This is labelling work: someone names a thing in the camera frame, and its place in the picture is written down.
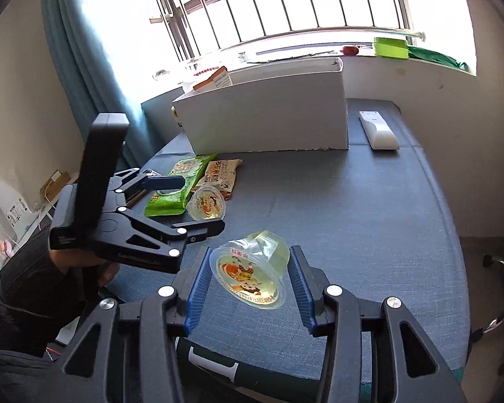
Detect blue curtain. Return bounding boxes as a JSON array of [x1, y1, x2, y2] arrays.
[[40, 0, 198, 169]]

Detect white cardboard box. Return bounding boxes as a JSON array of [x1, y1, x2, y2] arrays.
[[172, 56, 349, 154]]

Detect person's left hand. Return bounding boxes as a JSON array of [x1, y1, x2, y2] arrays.
[[50, 252, 119, 288]]

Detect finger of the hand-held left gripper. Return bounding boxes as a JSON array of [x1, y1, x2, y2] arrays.
[[108, 168, 186, 207], [117, 208, 226, 274]]

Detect person's left forearm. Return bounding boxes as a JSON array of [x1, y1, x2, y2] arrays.
[[0, 227, 103, 345]]

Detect red and white snack packet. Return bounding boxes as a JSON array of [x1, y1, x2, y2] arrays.
[[192, 66, 232, 92]]

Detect green snack packet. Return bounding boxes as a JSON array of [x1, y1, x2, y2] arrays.
[[145, 154, 219, 218]]

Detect steel window guard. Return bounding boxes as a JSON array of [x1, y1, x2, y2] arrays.
[[145, 0, 427, 68]]

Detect white plastic appliance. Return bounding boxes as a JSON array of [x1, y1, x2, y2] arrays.
[[0, 172, 43, 241]]

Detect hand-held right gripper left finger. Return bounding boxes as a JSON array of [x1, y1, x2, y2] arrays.
[[46, 245, 213, 403]]

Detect clear jelly cup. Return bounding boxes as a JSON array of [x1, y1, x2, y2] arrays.
[[186, 185, 227, 221], [209, 231, 290, 309]]

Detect brown cardboard box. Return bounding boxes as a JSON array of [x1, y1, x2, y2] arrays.
[[40, 171, 74, 202]]

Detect beige snack packet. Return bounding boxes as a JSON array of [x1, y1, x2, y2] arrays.
[[192, 159, 243, 200]]

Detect white remote control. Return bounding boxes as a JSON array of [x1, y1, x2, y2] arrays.
[[358, 110, 401, 150]]

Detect green plastic bag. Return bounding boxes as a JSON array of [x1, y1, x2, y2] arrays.
[[405, 45, 471, 72]]

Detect green round container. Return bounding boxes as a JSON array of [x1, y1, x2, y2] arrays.
[[373, 37, 408, 58]]

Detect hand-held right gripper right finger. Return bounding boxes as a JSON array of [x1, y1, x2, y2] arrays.
[[288, 244, 467, 403]]

